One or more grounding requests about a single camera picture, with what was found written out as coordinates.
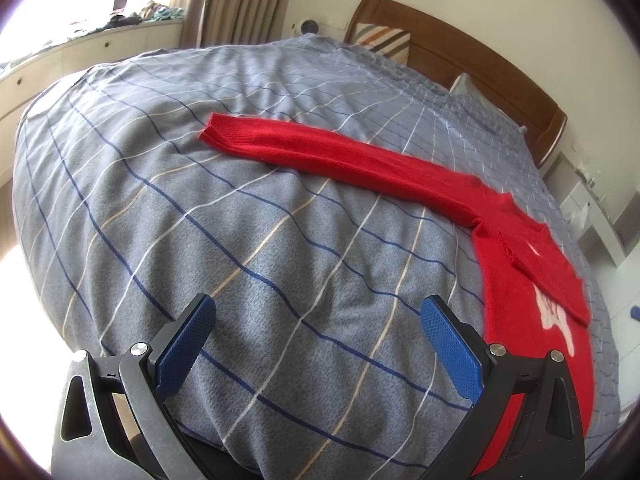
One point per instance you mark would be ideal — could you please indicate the blue-grey checked pillow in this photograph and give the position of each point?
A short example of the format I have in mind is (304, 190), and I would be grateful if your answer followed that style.
(475, 100)

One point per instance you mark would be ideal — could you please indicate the wooden bed headboard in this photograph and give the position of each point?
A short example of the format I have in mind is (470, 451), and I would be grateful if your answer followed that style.
(450, 45)

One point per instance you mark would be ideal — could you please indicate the pile of clothes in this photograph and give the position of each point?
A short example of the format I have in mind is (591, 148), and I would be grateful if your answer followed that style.
(150, 12)

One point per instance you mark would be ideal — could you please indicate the blue-grey checked duvet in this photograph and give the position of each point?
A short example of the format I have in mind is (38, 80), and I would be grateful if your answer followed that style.
(225, 220)

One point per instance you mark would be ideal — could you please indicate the white plastic bag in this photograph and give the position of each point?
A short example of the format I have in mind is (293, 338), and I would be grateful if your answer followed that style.
(576, 216)

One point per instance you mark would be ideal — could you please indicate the white desk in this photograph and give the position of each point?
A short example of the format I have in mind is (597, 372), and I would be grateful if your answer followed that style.
(612, 230)

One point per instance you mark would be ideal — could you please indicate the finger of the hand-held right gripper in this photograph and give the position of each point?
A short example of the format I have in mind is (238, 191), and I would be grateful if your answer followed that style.
(635, 313)

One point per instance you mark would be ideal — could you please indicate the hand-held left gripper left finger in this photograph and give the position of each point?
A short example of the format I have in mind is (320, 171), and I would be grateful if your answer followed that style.
(182, 347)

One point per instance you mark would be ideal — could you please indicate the small white round fan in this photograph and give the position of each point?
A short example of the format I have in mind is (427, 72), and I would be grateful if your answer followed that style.
(310, 26)

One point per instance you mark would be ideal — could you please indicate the striped cushion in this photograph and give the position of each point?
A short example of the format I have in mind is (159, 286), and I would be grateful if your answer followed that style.
(385, 40)

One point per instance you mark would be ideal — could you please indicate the beige curtain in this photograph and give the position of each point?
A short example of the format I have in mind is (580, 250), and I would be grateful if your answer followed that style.
(240, 0)

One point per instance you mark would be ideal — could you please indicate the white window bench cabinet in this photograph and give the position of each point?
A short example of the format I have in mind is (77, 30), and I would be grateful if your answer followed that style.
(100, 47)

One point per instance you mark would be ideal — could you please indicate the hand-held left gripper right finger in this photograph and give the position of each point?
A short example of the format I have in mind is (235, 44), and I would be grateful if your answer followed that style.
(452, 350)

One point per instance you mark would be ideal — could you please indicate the red sweater with white rabbit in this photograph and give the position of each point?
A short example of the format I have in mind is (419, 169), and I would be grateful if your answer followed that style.
(350, 155)

